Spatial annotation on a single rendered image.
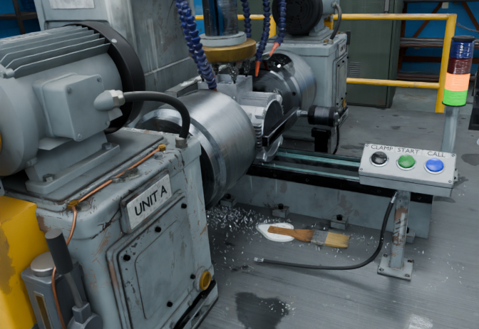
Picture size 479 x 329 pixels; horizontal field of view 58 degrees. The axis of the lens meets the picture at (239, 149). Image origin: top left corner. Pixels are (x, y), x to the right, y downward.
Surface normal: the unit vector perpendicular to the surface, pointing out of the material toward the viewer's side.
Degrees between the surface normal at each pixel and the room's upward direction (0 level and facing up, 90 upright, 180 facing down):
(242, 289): 0
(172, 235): 90
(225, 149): 69
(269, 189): 90
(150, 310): 90
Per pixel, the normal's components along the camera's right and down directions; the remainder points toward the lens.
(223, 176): -0.12, 0.43
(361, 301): -0.06, -0.92
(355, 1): -0.43, 0.38
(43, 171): 0.87, -0.06
